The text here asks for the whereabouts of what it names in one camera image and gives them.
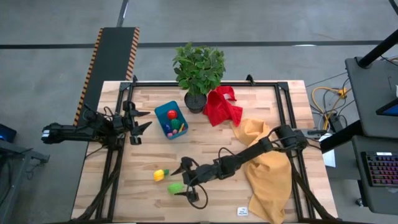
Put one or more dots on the dark device with blue light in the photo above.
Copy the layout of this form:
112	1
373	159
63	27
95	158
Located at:
6	133

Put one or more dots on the backlit computer keyboard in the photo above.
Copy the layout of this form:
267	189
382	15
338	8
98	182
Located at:
384	169

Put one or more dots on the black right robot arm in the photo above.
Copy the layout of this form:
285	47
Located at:
248	154

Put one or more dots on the teal plastic tupperware container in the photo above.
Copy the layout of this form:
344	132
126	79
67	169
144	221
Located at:
160	113

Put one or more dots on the white paper sheet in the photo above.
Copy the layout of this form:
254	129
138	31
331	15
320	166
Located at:
329	158

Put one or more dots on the black metal table frame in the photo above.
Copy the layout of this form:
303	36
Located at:
155	84

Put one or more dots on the gray desk top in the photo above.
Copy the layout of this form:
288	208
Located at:
370	93

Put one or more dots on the blue toy piece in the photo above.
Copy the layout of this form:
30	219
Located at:
167	127

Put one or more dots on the light green toy pear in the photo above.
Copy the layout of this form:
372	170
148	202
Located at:
174	188

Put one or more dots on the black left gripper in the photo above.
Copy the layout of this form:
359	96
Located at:
127	124

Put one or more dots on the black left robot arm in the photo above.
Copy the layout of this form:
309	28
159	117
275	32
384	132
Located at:
71	133

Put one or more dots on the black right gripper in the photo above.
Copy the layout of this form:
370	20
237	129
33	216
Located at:
202	174

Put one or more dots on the gray metal cart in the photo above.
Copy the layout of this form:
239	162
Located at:
18	152

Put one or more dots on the red cloth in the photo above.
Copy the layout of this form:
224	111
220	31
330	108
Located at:
220	109

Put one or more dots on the white label card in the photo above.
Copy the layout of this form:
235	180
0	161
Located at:
242	211

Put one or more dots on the dark gray keyboard desk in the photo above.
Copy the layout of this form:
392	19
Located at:
363	199

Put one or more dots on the dark green toy pepper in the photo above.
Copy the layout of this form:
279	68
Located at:
175	124

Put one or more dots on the black desk support bar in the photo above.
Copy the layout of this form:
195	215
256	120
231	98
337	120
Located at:
342	137

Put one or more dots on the yellow cloth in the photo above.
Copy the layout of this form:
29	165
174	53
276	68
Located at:
270	186

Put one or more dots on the red toy tomato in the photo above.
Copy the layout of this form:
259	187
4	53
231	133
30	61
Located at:
172	114

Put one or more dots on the black tablet with blue screen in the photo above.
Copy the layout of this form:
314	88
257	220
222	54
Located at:
390	109

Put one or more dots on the black mat with hazard stripes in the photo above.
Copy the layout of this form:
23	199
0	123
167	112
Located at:
112	56

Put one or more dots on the black power strip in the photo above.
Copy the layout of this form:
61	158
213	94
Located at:
335	121

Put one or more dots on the black pole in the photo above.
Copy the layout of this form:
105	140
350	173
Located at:
376	51

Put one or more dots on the green plant in black pot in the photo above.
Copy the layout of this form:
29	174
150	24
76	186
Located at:
199	68

